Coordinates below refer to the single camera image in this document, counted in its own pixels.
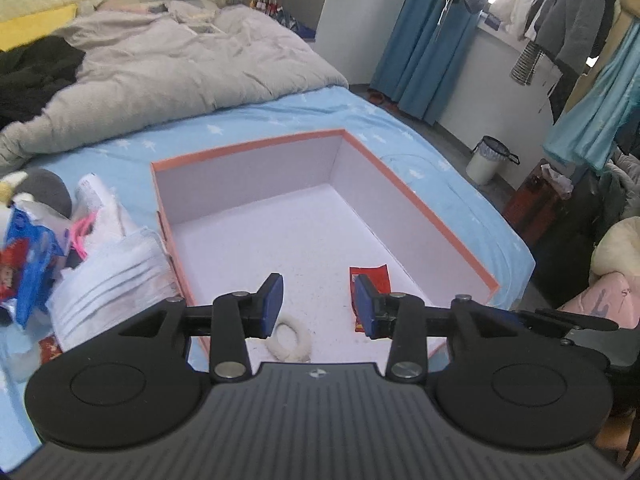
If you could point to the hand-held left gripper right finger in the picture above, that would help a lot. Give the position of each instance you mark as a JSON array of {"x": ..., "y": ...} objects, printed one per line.
[{"x": 364, "y": 305}]

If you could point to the yellow pillow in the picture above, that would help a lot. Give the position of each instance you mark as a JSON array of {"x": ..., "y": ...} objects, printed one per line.
[{"x": 35, "y": 25}]

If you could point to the light blue hanging garment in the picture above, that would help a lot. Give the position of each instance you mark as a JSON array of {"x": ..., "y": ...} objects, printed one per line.
[{"x": 595, "y": 120}]

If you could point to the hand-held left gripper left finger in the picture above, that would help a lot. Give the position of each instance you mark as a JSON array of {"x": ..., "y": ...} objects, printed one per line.
[{"x": 270, "y": 305}]

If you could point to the white trash bin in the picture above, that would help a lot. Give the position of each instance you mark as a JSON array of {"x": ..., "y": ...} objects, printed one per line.
[{"x": 482, "y": 165}]

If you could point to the orange cardboard box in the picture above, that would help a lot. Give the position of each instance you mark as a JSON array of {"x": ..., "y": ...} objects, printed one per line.
[{"x": 300, "y": 220}]

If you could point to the blue tissue packet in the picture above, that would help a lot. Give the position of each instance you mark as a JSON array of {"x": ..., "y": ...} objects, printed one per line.
[{"x": 35, "y": 270}]

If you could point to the row of small bottles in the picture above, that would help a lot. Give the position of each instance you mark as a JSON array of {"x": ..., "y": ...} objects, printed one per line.
[{"x": 265, "y": 5}]

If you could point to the small red packet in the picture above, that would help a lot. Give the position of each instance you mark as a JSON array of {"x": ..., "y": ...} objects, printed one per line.
[{"x": 50, "y": 351}]

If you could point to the grey penguin plush toy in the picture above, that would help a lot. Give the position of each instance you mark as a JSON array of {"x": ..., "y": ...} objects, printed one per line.
[{"x": 45, "y": 190}]

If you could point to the pink cloth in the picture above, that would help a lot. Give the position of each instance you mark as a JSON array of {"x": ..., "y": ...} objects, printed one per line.
[{"x": 605, "y": 305}]

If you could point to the stack of white face masks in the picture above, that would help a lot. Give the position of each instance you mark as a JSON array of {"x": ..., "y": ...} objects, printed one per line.
[{"x": 115, "y": 280}]

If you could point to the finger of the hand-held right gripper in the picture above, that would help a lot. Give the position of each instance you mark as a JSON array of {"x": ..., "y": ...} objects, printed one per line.
[{"x": 575, "y": 321}]

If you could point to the grey duvet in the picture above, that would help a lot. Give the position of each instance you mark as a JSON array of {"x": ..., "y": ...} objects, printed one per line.
[{"x": 175, "y": 75}]

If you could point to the red snack packet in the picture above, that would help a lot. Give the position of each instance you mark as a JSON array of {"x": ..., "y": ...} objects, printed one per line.
[{"x": 377, "y": 280}]

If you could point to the cream plush cushion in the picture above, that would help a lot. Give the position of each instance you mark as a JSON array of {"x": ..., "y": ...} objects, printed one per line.
[{"x": 617, "y": 250}]

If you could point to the white squeeze tube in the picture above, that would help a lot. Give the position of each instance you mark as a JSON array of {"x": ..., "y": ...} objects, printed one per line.
[{"x": 92, "y": 190}]

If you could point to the blue curtain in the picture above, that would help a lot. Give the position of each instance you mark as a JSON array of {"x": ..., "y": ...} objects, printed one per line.
[{"x": 425, "y": 50}]

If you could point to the grey striped hanging sweater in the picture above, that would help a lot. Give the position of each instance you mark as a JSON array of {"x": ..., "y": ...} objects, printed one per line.
[{"x": 575, "y": 15}]

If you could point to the light blue tree-print bedsheet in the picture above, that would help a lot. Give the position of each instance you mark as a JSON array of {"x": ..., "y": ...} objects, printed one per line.
[{"x": 450, "y": 200}]

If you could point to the red bag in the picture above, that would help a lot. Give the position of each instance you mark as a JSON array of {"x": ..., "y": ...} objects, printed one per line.
[{"x": 535, "y": 200}]

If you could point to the white wardrobe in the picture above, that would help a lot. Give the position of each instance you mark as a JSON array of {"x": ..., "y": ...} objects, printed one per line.
[{"x": 360, "y": 20}]

